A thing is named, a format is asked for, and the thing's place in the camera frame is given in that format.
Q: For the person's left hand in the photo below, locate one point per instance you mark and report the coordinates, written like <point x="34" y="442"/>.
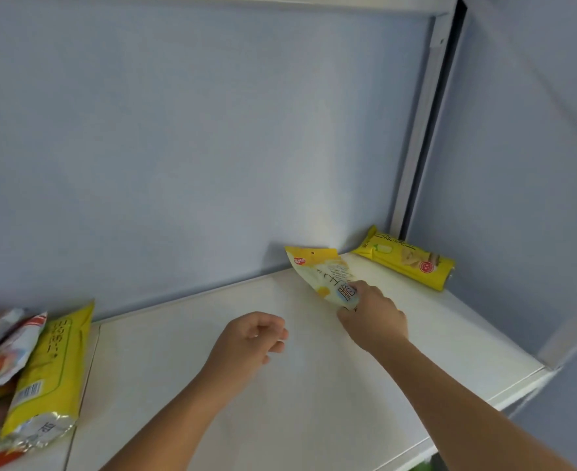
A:
<point x="239" y="345"/>

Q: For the person's right hand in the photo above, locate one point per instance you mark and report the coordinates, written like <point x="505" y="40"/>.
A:
<point x="377" y="323"/>

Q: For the person's left fingers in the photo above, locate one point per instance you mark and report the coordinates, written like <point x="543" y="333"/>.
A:
<point x="274" y="338"/>

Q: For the person's right thumb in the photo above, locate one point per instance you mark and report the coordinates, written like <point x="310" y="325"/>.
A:
<point x="367" y="290"/>

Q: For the yellow and white snack packet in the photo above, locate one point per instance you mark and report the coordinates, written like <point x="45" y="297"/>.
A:
<point x="320" y="272"/>

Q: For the person's left forearm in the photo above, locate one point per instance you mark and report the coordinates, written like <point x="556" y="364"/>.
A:
<point x="170" y="426"/>

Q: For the person's right forearm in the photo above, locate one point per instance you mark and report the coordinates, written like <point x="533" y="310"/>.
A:
<point x="455" y="412"/>

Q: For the yellow wafer packet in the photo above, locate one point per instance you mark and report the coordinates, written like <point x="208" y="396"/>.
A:
<point x="406" y="259"/>

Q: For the green packet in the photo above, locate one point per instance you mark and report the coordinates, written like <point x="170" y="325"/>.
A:
<point x="423" y="465"/>

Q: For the large yellow snack packet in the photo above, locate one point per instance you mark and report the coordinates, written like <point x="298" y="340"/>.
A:
<point x="48" y="377"/>

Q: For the white and red snack packet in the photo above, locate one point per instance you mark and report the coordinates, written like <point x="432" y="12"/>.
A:
<point x="1" y="360"/>

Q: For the white metal shelf frame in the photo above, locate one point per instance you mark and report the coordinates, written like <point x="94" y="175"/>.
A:
<point x="423" y="122"/>

